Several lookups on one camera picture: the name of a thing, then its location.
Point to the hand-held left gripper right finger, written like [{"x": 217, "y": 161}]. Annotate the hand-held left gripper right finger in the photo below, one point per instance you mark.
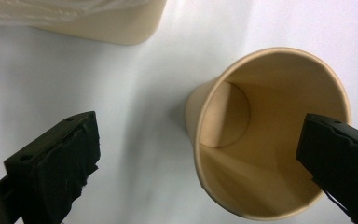
[{"x": 338, "y": 155}]

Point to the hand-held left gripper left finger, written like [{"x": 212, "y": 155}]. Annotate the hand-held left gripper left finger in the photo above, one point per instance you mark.
[{"x": 56, "y": 165}]

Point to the beige paper cup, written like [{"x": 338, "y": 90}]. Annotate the beige paper cup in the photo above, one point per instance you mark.
[{"x": 270, "y": 93}]

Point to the beige plastic bin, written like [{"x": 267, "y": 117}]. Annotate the beige plastic bin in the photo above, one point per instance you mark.
[{"x": 112, "y": 28}]

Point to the white plastic bag liner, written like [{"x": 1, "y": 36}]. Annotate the white plastic bag liner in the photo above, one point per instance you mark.
[{"x": 59, "y": 7}]

